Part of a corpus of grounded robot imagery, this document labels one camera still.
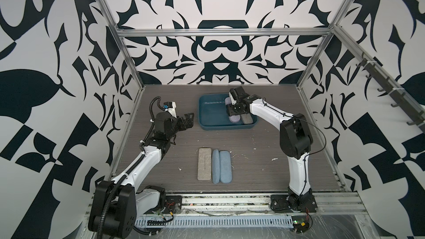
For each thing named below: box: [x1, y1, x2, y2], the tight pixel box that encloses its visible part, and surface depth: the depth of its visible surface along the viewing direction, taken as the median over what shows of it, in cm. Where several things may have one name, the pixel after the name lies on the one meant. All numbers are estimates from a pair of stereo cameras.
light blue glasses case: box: [211, 148, 221, 185], surface depth 82 cm
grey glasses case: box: [240, 112, 254, 125], surface depth 101 cm
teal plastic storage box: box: [198, 92, 258, 131], surface depth 101 cm
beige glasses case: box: [197, 147, 212, 181], surface depth 85 cm
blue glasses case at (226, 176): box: [219, 150, 233, 184], surface depth 83 cm
